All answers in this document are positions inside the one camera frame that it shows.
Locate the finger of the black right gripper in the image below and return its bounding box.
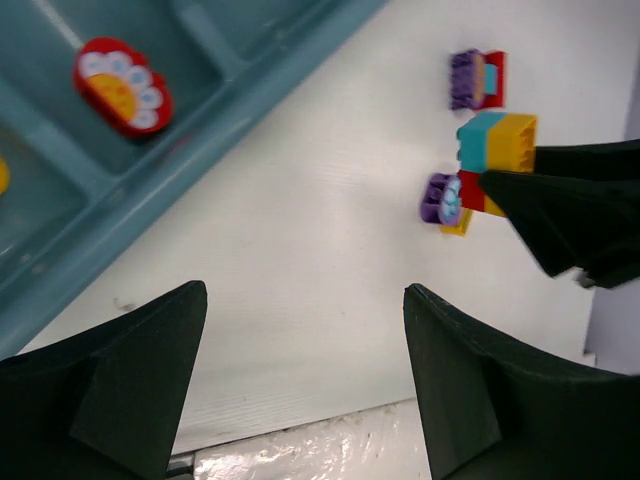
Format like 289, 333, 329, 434
534, 139, 640, 180
479, 171, 639, 289

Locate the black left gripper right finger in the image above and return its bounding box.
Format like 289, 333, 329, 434
403, 284, 639, 479

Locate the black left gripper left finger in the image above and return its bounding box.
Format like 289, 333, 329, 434
1, 281, 207, 479

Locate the teal yellow lego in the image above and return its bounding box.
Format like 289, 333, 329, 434
456, 112, 538, 174

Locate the red long lego brick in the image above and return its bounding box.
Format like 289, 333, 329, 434
479, 50, 508, 110

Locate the small orange lego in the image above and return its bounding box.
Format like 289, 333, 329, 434
0, 157, 10, 195

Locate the red white lego brick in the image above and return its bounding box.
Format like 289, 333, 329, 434
72, 37, 174, 138

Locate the purple oval paw lego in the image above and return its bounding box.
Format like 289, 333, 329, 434
419, 173, 462, 227

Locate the small teal lego piece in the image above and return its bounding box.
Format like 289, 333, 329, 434
484, 64, 500, 96

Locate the purple orange flower lego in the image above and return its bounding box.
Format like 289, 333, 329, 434
449, 49, 486, 110

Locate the teal divided plastic tray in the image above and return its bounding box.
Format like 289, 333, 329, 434
1, 1, 379, 357

